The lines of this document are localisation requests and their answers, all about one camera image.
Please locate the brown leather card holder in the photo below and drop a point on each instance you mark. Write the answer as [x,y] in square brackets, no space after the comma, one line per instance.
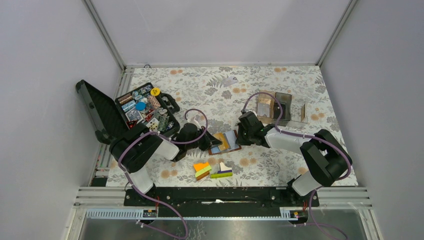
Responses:
[231,137]

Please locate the black poker chip case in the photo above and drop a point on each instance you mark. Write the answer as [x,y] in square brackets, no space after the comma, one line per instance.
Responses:
[113,117]

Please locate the white purple green card stack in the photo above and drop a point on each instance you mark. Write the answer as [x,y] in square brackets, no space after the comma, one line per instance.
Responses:
[224,172]

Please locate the yellow poker chip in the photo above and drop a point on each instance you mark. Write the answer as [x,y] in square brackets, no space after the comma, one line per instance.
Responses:
[155,91]

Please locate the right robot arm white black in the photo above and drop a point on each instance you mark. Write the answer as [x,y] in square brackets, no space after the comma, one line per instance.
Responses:
[324,156]

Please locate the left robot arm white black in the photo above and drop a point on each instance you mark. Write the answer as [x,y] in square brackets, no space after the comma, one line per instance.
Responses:
[138,145]

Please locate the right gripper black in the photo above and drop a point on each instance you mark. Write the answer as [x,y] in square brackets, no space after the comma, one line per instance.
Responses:
[242,141]

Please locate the white card stack in organizer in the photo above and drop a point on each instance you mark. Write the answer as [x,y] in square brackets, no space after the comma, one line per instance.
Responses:
[265,107]

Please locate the silver card on mat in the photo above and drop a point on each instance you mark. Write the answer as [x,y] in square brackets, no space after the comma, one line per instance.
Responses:
[229,81]

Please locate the blue poker chip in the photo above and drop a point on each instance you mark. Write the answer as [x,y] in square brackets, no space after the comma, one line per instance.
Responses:
[140,106]

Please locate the orange green brown card stack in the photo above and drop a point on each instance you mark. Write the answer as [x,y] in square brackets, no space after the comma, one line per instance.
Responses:
[201,170]

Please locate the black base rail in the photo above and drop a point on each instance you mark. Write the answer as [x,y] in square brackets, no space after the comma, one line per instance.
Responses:
[216,202]

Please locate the floral patterned table mat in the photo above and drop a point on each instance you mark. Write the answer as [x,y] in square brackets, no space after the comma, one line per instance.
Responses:
[201,88]

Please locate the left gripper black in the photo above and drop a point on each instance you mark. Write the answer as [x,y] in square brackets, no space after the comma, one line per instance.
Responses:
[209,141]

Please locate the black VIP card stack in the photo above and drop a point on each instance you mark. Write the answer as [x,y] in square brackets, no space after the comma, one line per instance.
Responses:
[283,108]

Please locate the gold card stack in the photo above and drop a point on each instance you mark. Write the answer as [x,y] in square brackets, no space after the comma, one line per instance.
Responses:
[303,115]

